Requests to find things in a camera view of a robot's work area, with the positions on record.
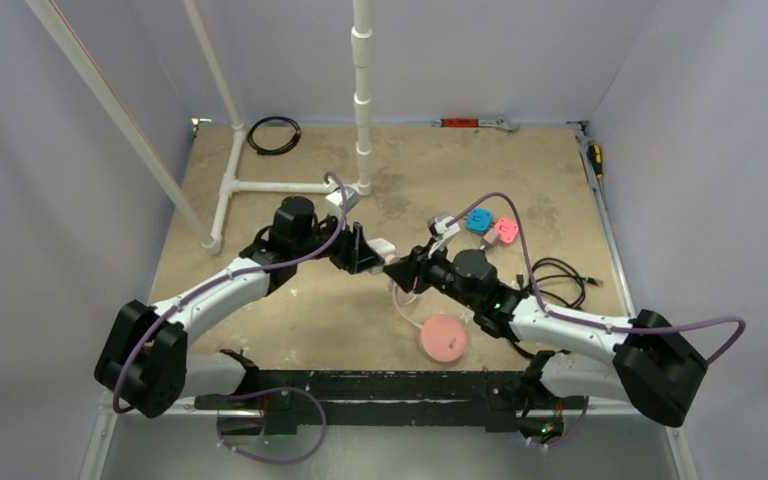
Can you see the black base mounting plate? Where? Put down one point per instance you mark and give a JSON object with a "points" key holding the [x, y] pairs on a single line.
{"points": [[281, 401]]}

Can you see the dusty pink plug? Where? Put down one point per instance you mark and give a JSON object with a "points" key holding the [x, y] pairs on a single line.
{"points": [[489, 239]]}

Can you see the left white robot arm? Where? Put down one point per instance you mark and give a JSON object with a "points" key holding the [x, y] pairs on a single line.
{"points": [[145, 360]]}

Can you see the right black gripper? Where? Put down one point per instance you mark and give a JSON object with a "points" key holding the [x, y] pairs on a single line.
{"points": [[417, 266]]}

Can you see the aluminium extrusion rail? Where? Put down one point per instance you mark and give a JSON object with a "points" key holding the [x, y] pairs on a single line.
{"points": [[153, 393]]}

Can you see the white PVC pipe frame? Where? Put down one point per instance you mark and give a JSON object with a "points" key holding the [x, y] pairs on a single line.
{"points": [[59, 29]]}

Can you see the blue plug adapter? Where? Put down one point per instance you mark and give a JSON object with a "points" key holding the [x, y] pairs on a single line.
{"points": [[479, 221]]}

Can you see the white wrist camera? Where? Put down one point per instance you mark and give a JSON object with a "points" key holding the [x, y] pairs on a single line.
{"points": [[443, 228], [342, 200]]}

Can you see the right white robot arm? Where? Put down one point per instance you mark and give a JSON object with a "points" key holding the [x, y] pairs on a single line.
{"points": [[642, 360]]}

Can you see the red adjustable wrench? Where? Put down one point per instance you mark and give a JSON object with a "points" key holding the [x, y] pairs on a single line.
{"points": [[499, 123]]}

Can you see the pink plug adapter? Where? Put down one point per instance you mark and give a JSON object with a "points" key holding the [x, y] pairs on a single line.
{"points": [[507, 230]]}

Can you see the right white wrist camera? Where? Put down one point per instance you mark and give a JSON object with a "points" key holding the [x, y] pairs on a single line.
{"points": [[443, 228]]}

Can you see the yellow handled screwdriver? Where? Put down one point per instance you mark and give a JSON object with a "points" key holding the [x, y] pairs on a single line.
{"points": [[594, 156]]}

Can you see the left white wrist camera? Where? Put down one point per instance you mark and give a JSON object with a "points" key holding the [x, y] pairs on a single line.
{"points": [[342, 200]]}

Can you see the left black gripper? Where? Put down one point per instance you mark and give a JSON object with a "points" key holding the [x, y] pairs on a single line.
{"points": [[353, 254]]}

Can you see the pink round power strip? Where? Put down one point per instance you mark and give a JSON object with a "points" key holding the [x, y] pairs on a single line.
{"points": [[443, 338]]}

